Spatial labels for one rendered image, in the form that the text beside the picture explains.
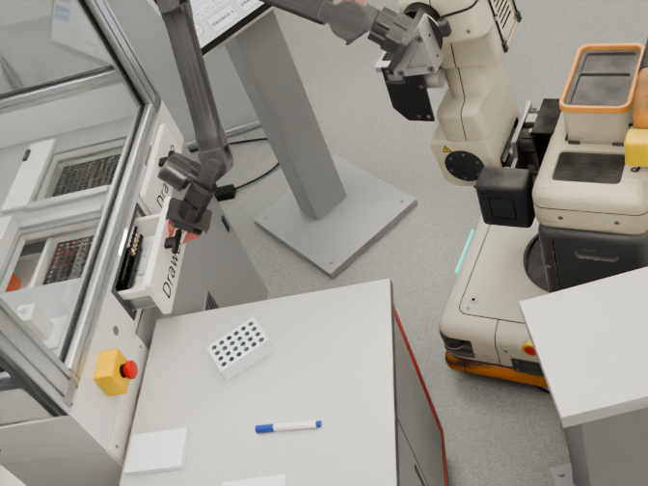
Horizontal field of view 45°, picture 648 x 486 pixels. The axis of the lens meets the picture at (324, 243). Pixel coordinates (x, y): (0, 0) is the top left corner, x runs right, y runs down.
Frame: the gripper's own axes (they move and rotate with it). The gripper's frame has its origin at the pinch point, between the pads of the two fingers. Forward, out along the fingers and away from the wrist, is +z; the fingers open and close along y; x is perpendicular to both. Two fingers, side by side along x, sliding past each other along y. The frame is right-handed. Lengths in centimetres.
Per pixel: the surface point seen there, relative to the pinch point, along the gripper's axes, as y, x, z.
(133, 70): 22, -46, -7
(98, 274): 15.1, 17.2, 0.5
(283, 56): -23, -95, 3
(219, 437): -17, 48, 1
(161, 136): 9.1, -37.2, 4.2
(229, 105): -25, -160, 80
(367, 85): -80, -173, 50
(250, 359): -20.0, 30.9, -4.1
